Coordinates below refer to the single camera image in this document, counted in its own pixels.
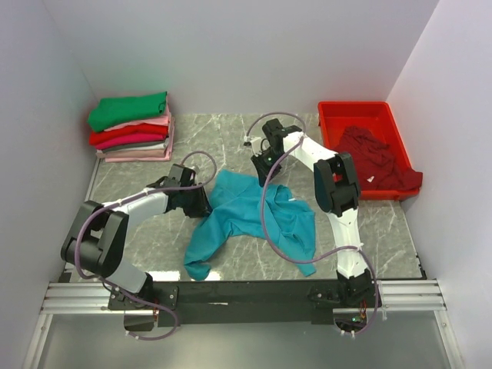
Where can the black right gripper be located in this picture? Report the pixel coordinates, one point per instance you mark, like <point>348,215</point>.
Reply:
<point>261,170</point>

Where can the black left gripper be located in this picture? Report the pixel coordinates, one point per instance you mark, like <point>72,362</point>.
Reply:
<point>202,208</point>

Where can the teal t shirt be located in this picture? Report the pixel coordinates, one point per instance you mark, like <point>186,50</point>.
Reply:
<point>236,203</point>

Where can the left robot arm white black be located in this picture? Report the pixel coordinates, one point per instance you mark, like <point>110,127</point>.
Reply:
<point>97,237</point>

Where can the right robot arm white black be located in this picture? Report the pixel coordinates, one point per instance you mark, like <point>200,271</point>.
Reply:
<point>337,192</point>

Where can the grey white folded t shirt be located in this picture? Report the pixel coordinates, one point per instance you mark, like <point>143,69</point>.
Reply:
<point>133,146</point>

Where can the magenta folded t shirt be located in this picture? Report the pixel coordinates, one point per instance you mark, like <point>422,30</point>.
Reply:
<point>130,139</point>

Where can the dark red t shirt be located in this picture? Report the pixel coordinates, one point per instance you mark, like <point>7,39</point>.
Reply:
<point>375,164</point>

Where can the red plastic bin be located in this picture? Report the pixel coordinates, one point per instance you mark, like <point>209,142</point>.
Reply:
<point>375,116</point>

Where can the red folded t shirt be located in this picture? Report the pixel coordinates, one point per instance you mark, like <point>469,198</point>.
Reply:
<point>96,138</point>

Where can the green folded t shirt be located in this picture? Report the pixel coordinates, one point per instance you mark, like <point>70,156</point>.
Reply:
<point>114,111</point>

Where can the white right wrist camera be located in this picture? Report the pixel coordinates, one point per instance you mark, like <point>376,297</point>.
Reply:
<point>252,141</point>

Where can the aluminium frame rail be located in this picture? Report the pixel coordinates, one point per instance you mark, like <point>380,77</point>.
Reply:
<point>158,246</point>

